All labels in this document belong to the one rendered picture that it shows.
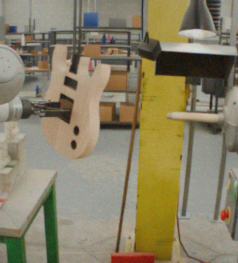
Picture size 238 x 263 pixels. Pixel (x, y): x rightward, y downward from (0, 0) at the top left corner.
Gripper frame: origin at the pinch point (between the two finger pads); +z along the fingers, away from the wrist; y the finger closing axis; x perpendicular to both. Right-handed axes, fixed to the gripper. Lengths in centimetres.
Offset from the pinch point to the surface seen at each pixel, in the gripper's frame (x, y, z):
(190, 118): 8.0, 35.8, 31.3
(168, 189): -61, -16, 102
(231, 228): -17, 72, 21
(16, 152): -24.5, -14.6, -10.7
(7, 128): -15.7, -20.5, -13.1
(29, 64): -90, -554, 286
